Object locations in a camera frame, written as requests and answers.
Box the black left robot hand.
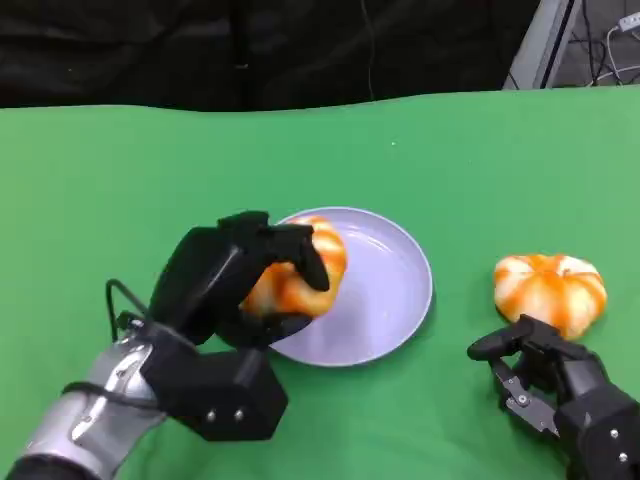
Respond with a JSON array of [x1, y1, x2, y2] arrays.
[[148, 210, 331, 351]]

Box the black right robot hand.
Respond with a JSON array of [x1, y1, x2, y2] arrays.
[[467, 314, 614, 437]]

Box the orange white toy bread roll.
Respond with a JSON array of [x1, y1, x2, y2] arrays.
[[493, 253, 608, 341], [239, 215, 349, 317]]

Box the green table cloth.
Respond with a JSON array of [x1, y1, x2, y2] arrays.
[[0, 85, 640, 480]]

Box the lilac plate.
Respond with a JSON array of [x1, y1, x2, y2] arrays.
[[267, 206, 434, 368]]

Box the black backdrop cloth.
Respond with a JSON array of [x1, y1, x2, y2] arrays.
[[0, 0, 544, 112]]

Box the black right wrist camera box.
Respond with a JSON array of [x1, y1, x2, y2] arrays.
[[554, 378, 640, 480]]

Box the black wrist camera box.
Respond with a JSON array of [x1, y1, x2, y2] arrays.
[[554, 378, 640, 480], [142, 324, 290, 442]]

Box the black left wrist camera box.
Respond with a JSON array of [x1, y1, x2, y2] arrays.
[[142, 324, 290, 442]]

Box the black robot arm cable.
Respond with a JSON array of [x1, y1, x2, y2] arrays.
[[60, 278, 166, 411]]

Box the black floor cables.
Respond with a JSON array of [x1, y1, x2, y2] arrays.
[[567, 24, 640, 87]]

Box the grey metal frame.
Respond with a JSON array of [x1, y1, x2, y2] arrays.
[[502, 0, 585, 91]]

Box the white cable with adapter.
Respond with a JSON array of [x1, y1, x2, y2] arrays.
[[594, 13, 640, 86]]

